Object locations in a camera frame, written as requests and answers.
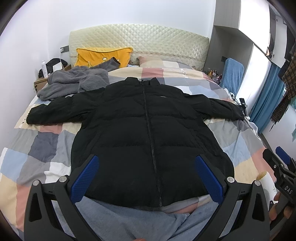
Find black puffer jacket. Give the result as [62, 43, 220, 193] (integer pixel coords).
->
[27, 77, 244, 207]

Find hanging dark plaid clothes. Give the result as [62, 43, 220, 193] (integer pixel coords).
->
[270, 43, 295, 124]

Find person's right hand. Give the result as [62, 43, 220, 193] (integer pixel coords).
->
[268, 192, 293, 221]

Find light blue jeans legs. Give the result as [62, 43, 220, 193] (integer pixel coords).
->
[75, 195, 218, 240]

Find blue curtain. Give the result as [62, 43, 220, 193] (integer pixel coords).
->
[250, 63, 285, 133]

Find blue towel on chair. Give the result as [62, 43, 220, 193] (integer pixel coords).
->
[220, 58, 244, 96]

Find bottles on bedside shelf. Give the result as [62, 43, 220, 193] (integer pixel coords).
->
[207, 68, 222, 84]

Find grey fleece garment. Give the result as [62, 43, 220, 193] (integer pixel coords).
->
[37, 57, 120, 101]

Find wooden nightstand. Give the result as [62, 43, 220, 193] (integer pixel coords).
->
[33, 64, 72, 94]

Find white spray bottle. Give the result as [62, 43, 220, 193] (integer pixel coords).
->
[42, 61, 48, 78]

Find yellow pillow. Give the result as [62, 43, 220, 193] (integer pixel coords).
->
[74, 47, 133, 68]

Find pink patchwork pillow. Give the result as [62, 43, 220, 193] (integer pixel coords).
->
[137, 56, 165, 68]

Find cream quilted headboard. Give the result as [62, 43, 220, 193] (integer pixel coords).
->
[69, 24, 209, 70]

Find black camera on tripod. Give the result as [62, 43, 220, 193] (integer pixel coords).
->
[239, 98, 248, 116]

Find wall socket panel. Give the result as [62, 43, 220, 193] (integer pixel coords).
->
[60, 46, 69, 53]

